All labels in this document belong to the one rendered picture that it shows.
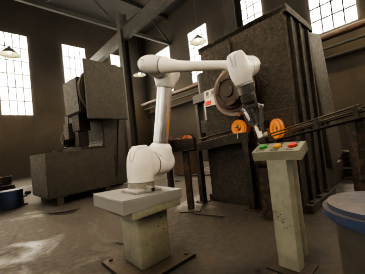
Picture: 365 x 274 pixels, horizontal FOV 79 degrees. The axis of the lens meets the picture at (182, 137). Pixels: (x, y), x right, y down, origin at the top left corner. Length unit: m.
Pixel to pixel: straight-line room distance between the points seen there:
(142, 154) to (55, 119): 10.43
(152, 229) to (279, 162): 0.77
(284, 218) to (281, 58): 1.40
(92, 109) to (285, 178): 3.43
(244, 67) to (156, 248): 1.06
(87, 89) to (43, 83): 7.85
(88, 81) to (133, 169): 3.04
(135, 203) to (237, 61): 0.85
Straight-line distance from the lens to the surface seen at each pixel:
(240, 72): 1.12
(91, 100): 4.11
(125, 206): 1.16
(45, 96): 11.76
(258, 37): 2.36
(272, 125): 1.84
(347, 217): 0.78
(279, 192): 1.22
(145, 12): 8.61
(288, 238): 1.28
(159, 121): 1.47
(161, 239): 1.40
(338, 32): 7.70
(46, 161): 3.55
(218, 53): 2.59
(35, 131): 11.41
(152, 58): 1.38
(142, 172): 1.30
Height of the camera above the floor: 0.66
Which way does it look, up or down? 2 degrees up
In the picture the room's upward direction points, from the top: 6 degrees counter-clockwise
